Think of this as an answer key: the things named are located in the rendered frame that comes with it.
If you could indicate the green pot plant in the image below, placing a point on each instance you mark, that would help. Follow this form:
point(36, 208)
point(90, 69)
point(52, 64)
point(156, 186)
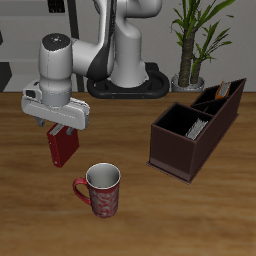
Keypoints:
point(195, 43)

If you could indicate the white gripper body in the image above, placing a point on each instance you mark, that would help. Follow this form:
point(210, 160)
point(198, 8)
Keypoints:
point(58, 112)

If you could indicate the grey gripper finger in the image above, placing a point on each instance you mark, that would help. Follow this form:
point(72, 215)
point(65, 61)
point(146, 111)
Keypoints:
point(69, 130)
point(40, 121)

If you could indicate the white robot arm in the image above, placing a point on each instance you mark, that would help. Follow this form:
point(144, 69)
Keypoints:
point(125, 50)

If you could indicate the red patterned mug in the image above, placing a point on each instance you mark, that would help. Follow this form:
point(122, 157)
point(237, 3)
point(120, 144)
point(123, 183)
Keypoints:
point(101, 190)

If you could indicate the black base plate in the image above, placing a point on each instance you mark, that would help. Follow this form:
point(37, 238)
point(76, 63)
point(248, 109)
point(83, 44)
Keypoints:
point(128, 88)

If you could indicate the striped book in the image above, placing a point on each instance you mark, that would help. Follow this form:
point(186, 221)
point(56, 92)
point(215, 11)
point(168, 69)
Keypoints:
point(196, 129)

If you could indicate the orange book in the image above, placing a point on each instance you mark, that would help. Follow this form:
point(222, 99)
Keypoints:
point(222, 90)

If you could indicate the red book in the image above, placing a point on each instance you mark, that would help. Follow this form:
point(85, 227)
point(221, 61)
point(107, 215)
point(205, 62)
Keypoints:
point(63, 146)

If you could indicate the dark brown desk caddy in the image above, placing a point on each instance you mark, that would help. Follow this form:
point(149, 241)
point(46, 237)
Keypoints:
point(196, 133)

